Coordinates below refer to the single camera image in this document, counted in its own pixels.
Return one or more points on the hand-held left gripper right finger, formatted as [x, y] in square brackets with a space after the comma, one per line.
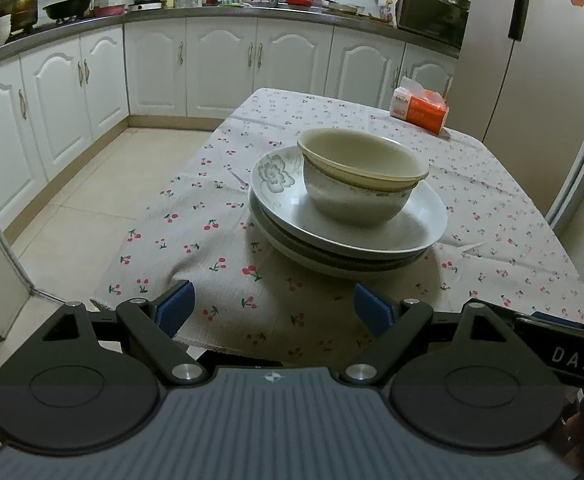
[372, 310]

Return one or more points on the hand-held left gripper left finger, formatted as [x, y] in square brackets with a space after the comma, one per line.
[174, 307]

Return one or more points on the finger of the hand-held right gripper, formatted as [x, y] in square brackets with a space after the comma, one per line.
[557, 319]

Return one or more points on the grey white bowl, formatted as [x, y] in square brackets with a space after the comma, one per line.
[352, 207]

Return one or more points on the cream plastic bowl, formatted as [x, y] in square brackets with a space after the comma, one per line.
[362, 152]
[372, 188]

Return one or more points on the light blue floral plate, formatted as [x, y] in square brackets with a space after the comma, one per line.
[276, 227]

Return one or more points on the white plate with grey flower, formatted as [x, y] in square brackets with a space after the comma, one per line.
[282, 200]

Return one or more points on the cherry print tablecloth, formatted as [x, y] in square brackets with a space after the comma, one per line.
[482, 200]

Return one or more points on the orange and white tissue pack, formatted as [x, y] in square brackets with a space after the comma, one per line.
[422, 110]

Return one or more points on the silver refrigerator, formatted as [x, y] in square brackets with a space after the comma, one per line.
[547, 85]

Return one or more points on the white base cabinets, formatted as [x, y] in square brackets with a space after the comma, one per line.
[217, 65]

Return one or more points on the dark microwave oven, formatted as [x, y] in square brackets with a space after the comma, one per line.
[429, 20]

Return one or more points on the printed plastic bag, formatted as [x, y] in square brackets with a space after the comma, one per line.
[388, 10]

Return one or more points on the white induction cooker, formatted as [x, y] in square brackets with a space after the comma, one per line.
[144, 6]

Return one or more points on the shallow metal tray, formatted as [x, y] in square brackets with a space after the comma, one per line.
[344, 8]

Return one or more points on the pink pan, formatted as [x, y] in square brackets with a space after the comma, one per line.
[108, 10]

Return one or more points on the grey kitchen countertop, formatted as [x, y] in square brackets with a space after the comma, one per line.
[272, 11]

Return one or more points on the black frying pan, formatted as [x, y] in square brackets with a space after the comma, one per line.
[67, 8]

